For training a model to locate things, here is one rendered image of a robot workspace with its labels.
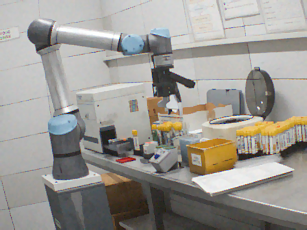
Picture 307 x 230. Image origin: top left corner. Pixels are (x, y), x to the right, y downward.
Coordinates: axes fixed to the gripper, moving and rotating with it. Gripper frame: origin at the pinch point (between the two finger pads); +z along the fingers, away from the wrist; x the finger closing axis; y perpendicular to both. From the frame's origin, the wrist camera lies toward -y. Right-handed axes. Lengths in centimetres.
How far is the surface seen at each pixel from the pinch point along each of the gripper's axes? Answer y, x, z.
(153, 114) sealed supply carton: -16, -94, 8
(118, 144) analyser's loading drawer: 17.8, -32.8, 12.4
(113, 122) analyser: 16, -51, 4
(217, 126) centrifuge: -15.6, 3.0, 6.5
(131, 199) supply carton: -6, -142, 69
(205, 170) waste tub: 2.1, 31.6, 16.0
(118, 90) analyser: 11, -52, -11
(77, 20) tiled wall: 9, -186, -62
